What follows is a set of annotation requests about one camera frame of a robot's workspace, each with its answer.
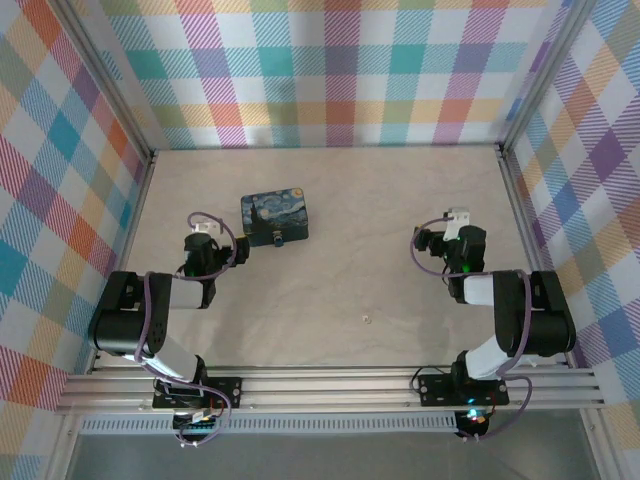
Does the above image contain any starry night painted tin box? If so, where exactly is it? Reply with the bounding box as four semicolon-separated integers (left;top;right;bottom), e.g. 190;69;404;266
240;187;312;248

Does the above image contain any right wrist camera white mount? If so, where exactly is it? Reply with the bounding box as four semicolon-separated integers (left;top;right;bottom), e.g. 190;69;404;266
443;206;472;239

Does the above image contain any aluminium side rail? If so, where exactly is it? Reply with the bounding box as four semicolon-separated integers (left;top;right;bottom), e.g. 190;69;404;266
494;144;574;369
87;149;160;375

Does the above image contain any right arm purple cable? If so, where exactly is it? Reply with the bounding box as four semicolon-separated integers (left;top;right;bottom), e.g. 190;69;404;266
409;217;534;444

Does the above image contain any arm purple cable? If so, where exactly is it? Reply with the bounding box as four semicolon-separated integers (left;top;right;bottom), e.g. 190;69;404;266
133;211;237;447
409;217;534;444

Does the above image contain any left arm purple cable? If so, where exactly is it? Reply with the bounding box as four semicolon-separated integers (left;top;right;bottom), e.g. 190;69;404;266
133;211;237;447

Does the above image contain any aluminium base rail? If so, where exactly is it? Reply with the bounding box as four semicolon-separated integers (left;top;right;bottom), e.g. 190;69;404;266
53;365;609;415

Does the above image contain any grey slotted cable duct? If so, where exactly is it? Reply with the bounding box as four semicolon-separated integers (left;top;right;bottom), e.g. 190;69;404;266
79;416;459;436

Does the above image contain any aluminium frame post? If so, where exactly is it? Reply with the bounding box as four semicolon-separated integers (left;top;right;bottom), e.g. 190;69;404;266
53;0;160;174
495;0;604;157

